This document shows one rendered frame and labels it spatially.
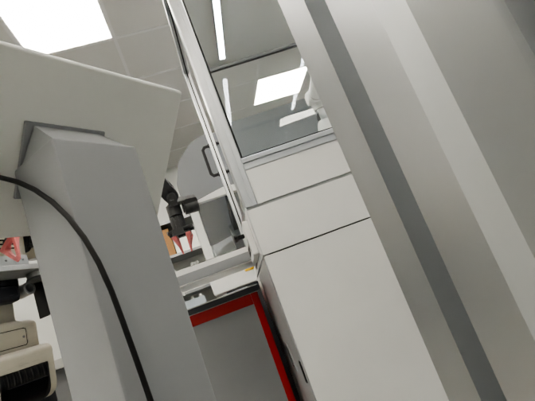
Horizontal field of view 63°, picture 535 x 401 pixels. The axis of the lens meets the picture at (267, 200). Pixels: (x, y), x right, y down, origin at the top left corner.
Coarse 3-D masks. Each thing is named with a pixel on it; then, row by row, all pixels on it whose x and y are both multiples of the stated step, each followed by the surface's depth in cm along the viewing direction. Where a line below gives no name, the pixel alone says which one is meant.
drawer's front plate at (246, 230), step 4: (244, 224) 134; (244, 228) 133; (248, 228) 133; (244, 232) 137; (248, 232) 133; (244, 236) 147; (248, 236) 133; (252, 236) 133; (244, 240) 159; (248, 240) 133; (252, 240) 133; (248, 244) 139; (252, 244) 132; (252, 248) 132; (256, 248) 132; (252, 252) 132; (256, 252) 132; (252, 256) 140; (256, 256) 138; (252, 260) 151; (256, 260) 151
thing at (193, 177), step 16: (192, 144) 271; (192, 160) 269; (208, 160) 269; (192, 176) 267; (208, 176) 267; (192, 192) 264; (208, 192) 265; (224, 192) 265; (208, 240) 258; (208, 256) 256; (240, 272) 255; (224, 288) 252; (240, 288) 255; (288, 368) 245
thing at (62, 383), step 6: (54, 360) 188; (60, 360) 188; (60, 366) 188; (60, 372) 191; (60, 378) 190; (66, 378) 190; (60, 384) 189; (66, 384) 190; (60, 390) 189; (66, 390) 189; (60, 396) 188; (66, 396) 188
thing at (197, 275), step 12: (240, 252) 165; (204, 264) 163; (216, 264) 163; (228, 264) 164; (240, 264) 164; (252, 264) 178; (180, 276) 162; (192, 276) 162; (204, 276) 162; (216, 276) 170; (192, 288) 183
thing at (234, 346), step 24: (192, 312) 181; (216, 312) 182; (240, 312) 183; (216, 336) 180; (240, 336) 181; (264, 336) 181; (216, 360) 178; (240, 360) 179; (264, 360) 179; (216, 384) 176; (240, 384) 176; (264, 384) 177; (288, 384) 177
